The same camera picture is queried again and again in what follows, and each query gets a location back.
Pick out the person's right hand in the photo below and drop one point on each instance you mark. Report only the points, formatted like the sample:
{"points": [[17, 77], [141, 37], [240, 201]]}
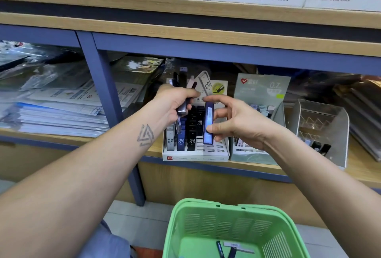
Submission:
{"points": [[241, 124]]}

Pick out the person's left hand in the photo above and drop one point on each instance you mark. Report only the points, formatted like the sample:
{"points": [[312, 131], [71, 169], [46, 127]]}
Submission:
{"points": [[169, 103]]}

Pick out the bundle of lead cases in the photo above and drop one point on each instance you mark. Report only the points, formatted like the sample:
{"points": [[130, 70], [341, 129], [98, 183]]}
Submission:
{"points": [[180, 79]]}

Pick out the white display box red label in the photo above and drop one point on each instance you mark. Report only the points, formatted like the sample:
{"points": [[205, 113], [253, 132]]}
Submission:
{"points": [[205, 150]]}

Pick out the pale green display box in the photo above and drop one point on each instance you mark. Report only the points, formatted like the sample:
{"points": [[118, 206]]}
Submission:
{"points": [[265, 85]]}

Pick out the clear plastic display box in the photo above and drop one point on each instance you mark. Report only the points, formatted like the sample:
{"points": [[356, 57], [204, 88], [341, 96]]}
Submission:
{"points": [[330, 121]]}

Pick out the green plastic basket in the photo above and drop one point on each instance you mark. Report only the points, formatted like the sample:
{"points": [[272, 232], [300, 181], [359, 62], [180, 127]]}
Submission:
{"points": [[238, 213]]}

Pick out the pile of lead cases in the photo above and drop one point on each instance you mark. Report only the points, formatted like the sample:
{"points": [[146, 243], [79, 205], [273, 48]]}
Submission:
{"points": [[229, 249]]}

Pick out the person's left forearm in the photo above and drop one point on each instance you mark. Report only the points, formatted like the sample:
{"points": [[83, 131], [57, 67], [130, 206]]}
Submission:
{"points": [[65, 195]]}

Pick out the person's right forearm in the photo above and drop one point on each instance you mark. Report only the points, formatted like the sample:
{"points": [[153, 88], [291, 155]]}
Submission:
{"points": [[333, 201]]}

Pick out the stack of wrapped paper packs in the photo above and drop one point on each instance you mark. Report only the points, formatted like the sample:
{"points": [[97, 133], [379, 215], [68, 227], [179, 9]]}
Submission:
{"points": [[65, 100]]}

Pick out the dark plastic-wrapped packs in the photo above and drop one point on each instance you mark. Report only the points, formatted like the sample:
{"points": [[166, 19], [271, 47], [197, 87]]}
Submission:
{"points": [[363, 112]]}

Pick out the colourful printed mat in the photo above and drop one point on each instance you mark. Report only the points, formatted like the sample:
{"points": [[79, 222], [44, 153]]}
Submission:
{"points": [[149, 252]]}

